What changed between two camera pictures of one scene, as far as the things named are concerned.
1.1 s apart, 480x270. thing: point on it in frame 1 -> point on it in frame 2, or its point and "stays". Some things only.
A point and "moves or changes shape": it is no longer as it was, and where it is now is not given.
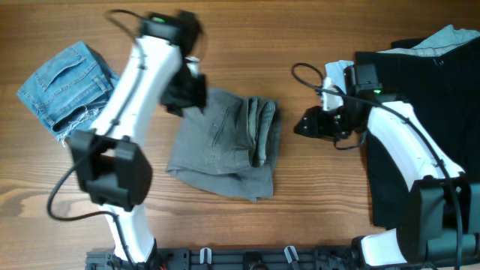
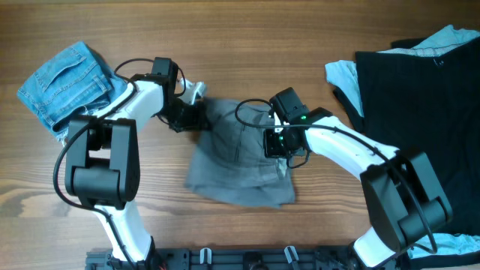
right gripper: x=317 y=124 -> x=271 y=148
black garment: x=440 y=87 stays
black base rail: x=323 y=258 stays
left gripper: x=179 y=104 -> x=199 y=117
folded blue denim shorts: x=70 y=91 stays
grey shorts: x=231 y=148 moves or changes shape
